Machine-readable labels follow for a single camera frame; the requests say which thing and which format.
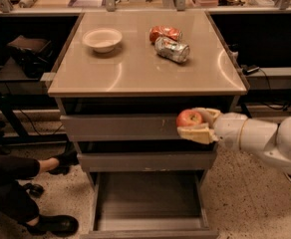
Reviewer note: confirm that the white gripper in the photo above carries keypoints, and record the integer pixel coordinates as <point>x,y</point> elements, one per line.
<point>228,129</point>

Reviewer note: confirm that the red apple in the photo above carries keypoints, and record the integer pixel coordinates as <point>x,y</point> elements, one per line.
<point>189,118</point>

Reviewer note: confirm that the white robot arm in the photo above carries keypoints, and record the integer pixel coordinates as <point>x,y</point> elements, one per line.
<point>269,141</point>

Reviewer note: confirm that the top grey drawer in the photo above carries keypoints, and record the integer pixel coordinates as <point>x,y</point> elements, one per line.
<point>120,127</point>

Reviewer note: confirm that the grey drawer cabinet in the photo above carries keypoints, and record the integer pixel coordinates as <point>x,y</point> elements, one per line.
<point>134,79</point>

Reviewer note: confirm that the middle grey drawer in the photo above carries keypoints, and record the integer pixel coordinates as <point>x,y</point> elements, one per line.
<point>147,161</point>

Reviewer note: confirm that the open bottom grey drawer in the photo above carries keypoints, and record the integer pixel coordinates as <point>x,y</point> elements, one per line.
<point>148,205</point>

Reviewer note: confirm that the black power adapter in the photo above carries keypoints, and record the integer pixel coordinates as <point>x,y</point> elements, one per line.
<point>249,70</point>

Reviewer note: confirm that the crushed silver soda can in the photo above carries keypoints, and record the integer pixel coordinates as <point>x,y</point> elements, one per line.
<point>172,50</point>

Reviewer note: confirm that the crushed red soda can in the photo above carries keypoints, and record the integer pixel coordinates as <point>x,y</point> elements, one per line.
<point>164,31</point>

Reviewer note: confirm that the white bowl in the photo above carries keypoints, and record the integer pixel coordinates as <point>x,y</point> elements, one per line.
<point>102,40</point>

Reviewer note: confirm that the black shoe far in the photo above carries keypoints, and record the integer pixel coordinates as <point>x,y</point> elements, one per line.
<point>66,160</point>

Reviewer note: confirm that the black shoe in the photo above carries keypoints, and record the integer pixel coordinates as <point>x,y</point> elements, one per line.
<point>66,160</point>
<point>59,225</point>

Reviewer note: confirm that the black shoe near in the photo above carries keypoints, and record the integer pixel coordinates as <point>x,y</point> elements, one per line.
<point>59,225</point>

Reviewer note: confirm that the chair caster wheel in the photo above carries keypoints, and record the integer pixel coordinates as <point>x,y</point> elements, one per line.
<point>34,190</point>

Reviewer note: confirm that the black box on shelf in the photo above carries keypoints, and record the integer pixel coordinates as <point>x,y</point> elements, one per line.
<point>33,55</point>

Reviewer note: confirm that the black trouser leg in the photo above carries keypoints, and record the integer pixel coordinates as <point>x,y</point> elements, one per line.
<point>14,200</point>

